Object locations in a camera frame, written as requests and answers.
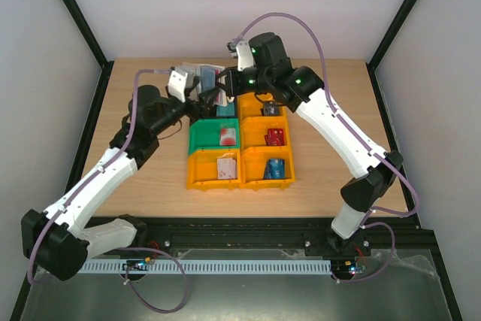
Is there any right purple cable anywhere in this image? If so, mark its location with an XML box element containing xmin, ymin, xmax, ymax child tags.
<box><xmin>236</xmin><ymin>11</ymin><xmax>422</xmax><ymax>285</ymax></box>

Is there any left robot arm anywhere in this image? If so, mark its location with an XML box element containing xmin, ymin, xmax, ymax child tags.
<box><xmin>21</xmin><ymin>85</ymin><xmax>213</xmax><ymax>280</ymax></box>

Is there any teal card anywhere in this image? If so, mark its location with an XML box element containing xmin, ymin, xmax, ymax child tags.
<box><xmin>216</xmin><ymin>104</ymin><xmax>236</xmax><ymax>118</ymax></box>

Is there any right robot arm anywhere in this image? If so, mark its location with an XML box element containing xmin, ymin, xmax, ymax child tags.
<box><xmin>216</xmin><ymin>32</ymin><xmax>403</xmax><ymax>255</ymax></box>

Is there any green bin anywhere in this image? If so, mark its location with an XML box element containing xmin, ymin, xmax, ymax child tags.
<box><xmin>188</xmin><ymin>118</ymin><xmax>241</xmax><ymax>155</ymax></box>

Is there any yellow bin middle right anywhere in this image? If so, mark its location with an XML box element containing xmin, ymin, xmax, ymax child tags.
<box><xmin>240</xmin><ymin>117</ymin><xmax>290</xmax><ymax>150</ymax></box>

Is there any yellow bin front right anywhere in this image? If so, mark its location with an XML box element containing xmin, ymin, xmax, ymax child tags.
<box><xmin>240</xmin><ymin>146</ymin><xmax>296</xmax><ymax>191</ymax></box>

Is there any yellow bin front left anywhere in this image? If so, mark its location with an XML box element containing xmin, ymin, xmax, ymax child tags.
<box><xmin>186</xmin><ymin>148</ymin><xmax>241</xmax><ymax>191</ymax></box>

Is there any black bin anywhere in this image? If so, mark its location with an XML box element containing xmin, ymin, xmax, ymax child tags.
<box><xmin>189</xmin><ymin>98</ymin><xmax>238</xmax><ymax>125</ymax></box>

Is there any grey cable duct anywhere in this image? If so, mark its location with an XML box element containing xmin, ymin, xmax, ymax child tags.
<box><xmin>80</xmin><ymin>259</ymin><xmax>331</xmax><ymax>275</ymax></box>

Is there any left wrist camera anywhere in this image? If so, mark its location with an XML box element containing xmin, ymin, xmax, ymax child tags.
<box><xmin>167</xmin><ymin>66</ymin><xmax>198</xmax><ymax>103</ymax></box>

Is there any red white card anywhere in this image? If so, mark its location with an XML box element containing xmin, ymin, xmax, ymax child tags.
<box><xmin>219</xmin><ymin>127</ymin><xmax>237</xmax><ymax>147</ymax></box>

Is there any black aluminium frame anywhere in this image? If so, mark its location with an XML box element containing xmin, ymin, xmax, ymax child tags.
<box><xmin>11</xmin><ymin>0</ymin><xmax>481</xmax><ymax>321</ymax></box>

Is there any dark blue card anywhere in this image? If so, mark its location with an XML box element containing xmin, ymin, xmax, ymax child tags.
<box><xmin>261</xmin><ymin>101</ymin><xmax>282</xmax><ymax>117</ymax></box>

